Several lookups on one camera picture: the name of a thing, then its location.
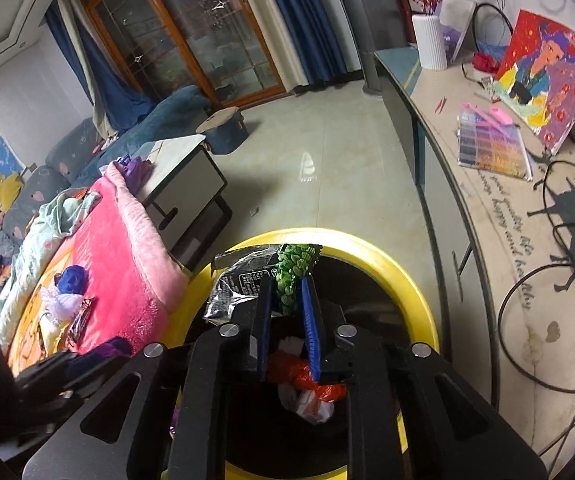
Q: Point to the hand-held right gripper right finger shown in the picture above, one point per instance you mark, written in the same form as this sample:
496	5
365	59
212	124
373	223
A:
311	325

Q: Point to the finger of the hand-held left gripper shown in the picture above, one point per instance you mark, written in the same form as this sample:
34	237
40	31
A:
52	380

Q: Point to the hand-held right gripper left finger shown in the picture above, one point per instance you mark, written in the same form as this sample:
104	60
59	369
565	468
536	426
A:
265	320

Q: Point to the green black snack bag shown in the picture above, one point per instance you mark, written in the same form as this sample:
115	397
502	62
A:
247	280

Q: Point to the yellow snack wrapper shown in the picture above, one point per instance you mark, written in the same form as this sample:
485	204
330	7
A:
51	332

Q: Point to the red plastic bag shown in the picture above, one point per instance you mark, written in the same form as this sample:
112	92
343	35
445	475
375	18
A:
297	380

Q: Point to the white foam fruit net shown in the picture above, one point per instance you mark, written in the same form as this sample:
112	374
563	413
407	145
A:
60	302

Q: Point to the yellow rimmed trash bin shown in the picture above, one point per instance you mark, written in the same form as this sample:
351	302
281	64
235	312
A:
367	255

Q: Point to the blue wrapper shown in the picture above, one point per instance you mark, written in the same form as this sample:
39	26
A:
73	279

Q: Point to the light blue printed quilt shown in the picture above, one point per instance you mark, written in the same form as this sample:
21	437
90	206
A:
42	230

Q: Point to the pink plush blanket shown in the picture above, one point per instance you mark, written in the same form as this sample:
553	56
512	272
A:
117	260

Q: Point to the white coffee table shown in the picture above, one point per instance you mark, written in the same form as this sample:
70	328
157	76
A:
187	180

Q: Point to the grey television cabinet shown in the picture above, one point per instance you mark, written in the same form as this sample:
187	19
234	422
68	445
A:
447	200

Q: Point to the dark blue stool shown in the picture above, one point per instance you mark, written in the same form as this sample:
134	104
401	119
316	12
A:
225	132

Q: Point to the purple cloth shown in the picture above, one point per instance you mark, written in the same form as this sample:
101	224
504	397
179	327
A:
132	170

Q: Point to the blue floral sofa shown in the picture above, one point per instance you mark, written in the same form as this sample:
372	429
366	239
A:
75	147

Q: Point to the colour bead box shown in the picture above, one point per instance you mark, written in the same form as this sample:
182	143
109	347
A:
492	147

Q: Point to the blue curtain beige lining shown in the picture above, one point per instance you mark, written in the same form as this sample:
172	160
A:
112	95
297	25

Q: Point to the pink plastic pens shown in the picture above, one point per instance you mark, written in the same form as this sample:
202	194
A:
487	114

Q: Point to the grey tower air conditioner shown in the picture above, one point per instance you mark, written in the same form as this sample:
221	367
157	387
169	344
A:
362	25

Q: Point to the white ribbed vase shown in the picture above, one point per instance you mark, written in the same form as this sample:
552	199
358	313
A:
430	42

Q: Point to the wooden sliding glass door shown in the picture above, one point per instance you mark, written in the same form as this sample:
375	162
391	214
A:
177	25

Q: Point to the white canvas board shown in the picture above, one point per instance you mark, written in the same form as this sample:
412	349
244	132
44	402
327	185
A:
460	25

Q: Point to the colourful figure painting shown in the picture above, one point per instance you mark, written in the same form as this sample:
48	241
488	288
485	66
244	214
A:
547	75

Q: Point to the colourful wall map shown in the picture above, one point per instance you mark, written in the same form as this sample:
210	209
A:
2	170

